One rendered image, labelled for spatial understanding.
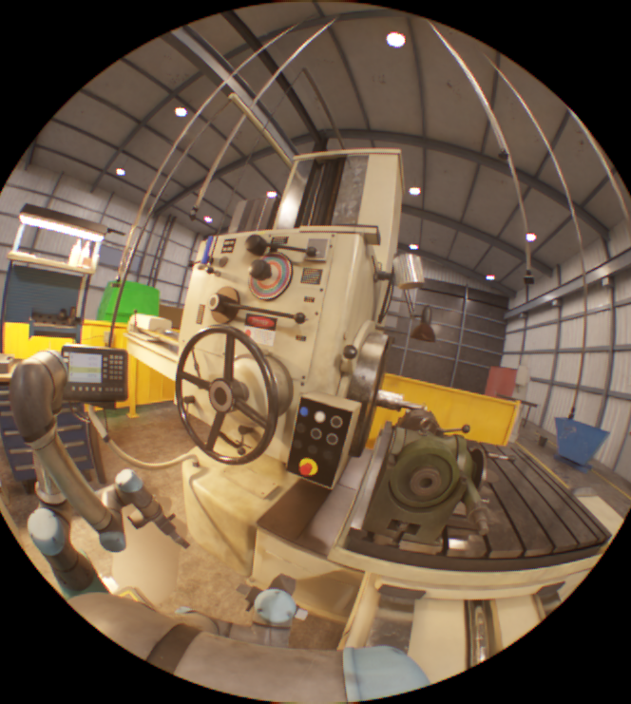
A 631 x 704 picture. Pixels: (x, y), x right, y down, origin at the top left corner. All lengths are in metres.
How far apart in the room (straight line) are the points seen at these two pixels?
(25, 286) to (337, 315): 2.30
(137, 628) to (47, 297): 2.26
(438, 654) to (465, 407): 2.86
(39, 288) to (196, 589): 2.36
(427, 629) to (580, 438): 5.82
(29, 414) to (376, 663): 0.55
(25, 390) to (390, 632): 1.05
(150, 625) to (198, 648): 0.03
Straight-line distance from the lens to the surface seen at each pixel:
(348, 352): 0.61
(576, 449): 6.46
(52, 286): 2.32
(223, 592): 1.64
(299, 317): 0.65
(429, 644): 0.95
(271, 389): 0.49
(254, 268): 0.74
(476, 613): 1.11
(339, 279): 0.71
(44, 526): 0.79
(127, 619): 0.17
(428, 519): 0.70
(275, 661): 0.16
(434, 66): 7.19
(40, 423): 0.54
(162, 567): 1.75
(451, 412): 3.23
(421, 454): 0.62
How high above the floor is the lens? 1.50
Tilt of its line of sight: 3 degrees down
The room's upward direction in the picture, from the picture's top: 12 degrees clockwise
